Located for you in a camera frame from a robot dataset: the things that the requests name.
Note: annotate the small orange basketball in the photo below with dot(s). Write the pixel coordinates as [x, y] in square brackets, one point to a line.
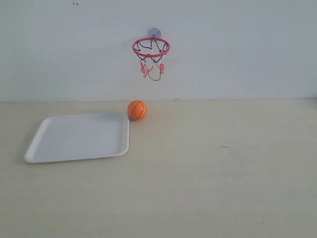
[137, 110]

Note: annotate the red mini basketball hoop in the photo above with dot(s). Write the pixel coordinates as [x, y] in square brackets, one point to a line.
[151, 52]

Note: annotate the white rectangular tray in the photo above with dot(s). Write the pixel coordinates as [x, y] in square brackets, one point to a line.
[79, 137]

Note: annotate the clear suction cup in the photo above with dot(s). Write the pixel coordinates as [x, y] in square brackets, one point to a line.
[154, 33]

